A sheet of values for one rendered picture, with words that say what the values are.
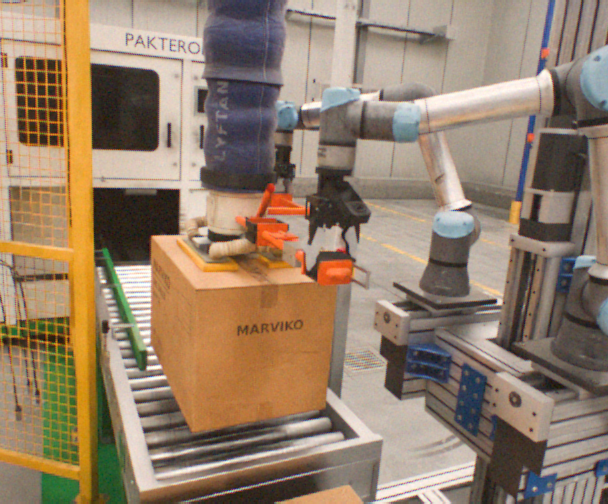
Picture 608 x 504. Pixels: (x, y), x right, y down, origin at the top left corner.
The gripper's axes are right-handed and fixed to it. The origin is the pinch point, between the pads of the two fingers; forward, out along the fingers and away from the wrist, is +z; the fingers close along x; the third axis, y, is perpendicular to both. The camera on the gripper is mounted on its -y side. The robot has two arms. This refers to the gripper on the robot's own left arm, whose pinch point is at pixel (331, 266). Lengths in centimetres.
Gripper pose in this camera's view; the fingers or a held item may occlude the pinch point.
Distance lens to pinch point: 110.8
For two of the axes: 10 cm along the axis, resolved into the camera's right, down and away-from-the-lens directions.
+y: -4.3, -2.4, 8.7
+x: -9.0, 0.4, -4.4
